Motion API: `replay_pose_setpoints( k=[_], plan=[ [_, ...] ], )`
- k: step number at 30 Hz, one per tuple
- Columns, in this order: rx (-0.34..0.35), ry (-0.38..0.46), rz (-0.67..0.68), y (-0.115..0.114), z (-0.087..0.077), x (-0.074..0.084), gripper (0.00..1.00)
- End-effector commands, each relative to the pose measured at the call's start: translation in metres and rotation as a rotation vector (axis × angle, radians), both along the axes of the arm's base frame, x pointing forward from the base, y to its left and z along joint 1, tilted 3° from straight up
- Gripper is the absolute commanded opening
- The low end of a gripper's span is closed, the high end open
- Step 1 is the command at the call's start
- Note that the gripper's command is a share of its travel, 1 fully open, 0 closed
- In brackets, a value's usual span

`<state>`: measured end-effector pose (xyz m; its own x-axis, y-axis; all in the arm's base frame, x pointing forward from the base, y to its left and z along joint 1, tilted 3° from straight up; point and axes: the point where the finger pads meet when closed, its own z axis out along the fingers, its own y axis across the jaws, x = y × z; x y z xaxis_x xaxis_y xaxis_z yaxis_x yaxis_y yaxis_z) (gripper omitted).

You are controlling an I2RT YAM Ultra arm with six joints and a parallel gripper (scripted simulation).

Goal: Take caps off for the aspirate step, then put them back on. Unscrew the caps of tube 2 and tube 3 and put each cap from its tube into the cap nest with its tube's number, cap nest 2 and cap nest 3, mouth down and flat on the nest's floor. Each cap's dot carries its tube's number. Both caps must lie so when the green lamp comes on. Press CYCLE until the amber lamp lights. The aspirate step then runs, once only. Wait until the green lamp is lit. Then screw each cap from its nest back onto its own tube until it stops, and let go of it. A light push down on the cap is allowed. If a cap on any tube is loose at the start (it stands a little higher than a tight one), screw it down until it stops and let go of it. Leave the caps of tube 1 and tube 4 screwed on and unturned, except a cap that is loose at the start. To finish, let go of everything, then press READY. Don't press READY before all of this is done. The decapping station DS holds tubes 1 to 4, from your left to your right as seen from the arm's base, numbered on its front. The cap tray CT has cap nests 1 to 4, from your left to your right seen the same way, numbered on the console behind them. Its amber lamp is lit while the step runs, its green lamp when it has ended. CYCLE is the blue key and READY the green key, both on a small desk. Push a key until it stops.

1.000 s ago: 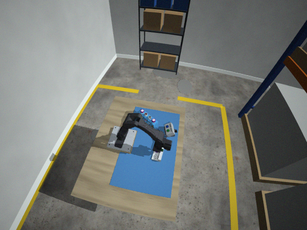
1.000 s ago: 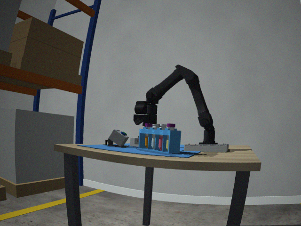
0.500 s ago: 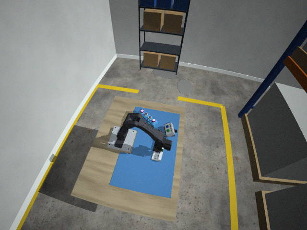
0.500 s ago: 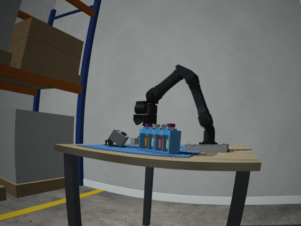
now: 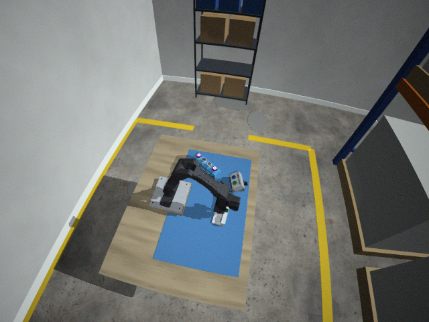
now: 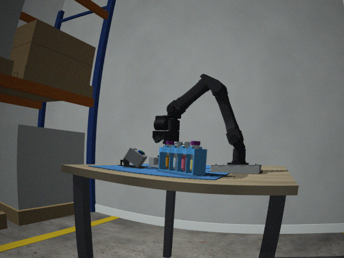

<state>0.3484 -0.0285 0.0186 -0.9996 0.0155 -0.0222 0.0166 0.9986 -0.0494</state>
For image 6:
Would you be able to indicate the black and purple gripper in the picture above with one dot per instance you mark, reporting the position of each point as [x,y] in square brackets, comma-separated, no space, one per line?
[173,137]

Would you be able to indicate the grey key panel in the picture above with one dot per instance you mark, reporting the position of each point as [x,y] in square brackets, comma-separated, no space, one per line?
[134,156]

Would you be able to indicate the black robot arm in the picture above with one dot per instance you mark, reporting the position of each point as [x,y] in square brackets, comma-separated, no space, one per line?
[177,107]

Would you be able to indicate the blue work mat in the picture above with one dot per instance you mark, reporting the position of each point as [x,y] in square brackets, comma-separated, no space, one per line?
[150,171]

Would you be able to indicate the white rectangular console with lamps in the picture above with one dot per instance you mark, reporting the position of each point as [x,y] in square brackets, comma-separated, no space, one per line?
[153,161]

